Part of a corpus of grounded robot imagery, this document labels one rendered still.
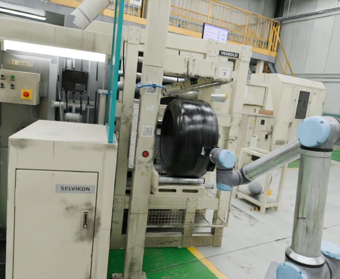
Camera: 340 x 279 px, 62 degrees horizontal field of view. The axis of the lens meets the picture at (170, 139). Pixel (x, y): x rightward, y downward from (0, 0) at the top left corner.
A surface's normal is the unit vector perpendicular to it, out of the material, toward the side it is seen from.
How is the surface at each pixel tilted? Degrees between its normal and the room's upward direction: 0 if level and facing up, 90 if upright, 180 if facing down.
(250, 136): 90
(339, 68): 90
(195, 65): 90
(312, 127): 85
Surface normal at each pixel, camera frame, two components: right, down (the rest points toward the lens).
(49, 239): 0.23, 0.18
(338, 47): -0.86, -0.01
